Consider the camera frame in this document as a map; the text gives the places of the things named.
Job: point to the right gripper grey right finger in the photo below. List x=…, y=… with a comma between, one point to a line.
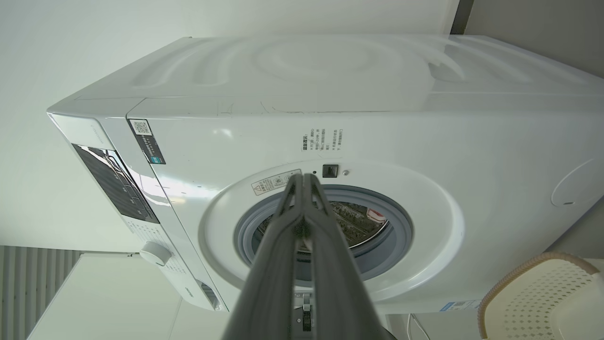
x=337, y=293

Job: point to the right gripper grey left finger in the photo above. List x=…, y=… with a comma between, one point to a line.
x=271, y=283

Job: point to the red garment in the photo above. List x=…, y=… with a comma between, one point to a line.
x=376, y=216

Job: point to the metal washer door hinge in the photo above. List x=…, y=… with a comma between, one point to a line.
x=306, y=314

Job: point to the stainless steel washing machine drum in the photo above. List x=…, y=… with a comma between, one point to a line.
x=358, y=226

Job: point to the white washer control knob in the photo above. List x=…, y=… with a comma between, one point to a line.
x=155, y=253

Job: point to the black washer control panel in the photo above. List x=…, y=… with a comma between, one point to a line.
x=120, y=186

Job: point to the cream perforated laundry basket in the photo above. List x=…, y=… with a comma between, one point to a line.
x=542, y=302

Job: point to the grey warning sticker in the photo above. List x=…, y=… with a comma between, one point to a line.
x=271, y=183

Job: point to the black door latch socket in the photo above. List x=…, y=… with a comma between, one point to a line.
x=330, y=170

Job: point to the blue energy label sticker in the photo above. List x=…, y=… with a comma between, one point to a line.
x=460, y=305

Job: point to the white box-shaped furniture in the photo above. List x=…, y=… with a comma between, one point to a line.
x=108, y=302

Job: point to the white front-load washing machine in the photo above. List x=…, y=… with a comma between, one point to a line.
x=424, y=137

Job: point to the dark QR code sticker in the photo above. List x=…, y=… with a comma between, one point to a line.
x=147, y=141

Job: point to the round filter cover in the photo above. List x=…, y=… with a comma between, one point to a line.
x=583, y=184

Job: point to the grey ribbed wall panel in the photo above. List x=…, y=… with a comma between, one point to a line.
x=28, y=293

